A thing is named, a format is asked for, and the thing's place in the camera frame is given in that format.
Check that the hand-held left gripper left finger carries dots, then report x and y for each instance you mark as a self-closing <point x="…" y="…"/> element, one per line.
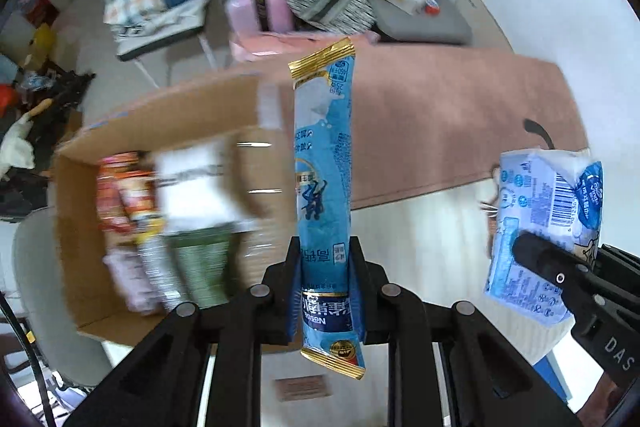
<point x="296" y="267"/>

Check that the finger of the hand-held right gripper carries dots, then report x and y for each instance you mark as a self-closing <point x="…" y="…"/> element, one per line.
<point x="545" y="259"/>

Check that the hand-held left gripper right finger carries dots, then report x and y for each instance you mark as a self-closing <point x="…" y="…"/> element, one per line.
<point x="356" y="267"/>

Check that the blue tissue packet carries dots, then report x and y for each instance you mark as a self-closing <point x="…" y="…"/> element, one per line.
<point x="530" y="197"/>

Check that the green packet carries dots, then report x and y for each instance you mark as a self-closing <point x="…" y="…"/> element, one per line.
<point x="205" y="267"/>

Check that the long blue stick packet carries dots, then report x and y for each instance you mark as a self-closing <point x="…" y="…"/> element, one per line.
<point x="322" y="157"/>

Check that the white soft packet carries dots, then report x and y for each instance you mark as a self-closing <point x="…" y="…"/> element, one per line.
<point x="200" y="187"/>

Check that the orange panda snack packet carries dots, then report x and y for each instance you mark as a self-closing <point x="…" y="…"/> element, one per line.
<point x="140" y="202"/>

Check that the red snack packet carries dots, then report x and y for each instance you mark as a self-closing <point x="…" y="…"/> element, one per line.
<point x="111" y="192"/>

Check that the striped tablecloth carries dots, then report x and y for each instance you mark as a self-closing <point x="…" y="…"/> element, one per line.
<point x="425" y="247"/>

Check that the small brown label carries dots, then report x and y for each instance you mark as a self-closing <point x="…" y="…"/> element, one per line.
<point x="301" y="388"/>

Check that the pink table mat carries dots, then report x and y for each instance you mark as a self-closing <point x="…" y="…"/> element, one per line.
<point x="425" y="107"/>

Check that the white leaning panel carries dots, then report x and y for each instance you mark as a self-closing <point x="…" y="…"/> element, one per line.
<point x="482" y="17"/>

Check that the light grey shell chair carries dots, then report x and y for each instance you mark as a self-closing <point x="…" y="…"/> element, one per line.
<point x="45" y="287"/>

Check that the pink suitcase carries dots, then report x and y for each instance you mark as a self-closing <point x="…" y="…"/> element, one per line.
<point x="245" y="7"/>

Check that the white metal stool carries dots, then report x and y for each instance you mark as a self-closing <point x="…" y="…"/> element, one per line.
<point x="160" y="27"/>

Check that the pile of black bags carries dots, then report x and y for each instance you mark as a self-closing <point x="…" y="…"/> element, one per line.
<point x="55" y="107"/>

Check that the white goose plush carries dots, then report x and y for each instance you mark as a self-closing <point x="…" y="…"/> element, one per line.
<point x="17" y="147"/>

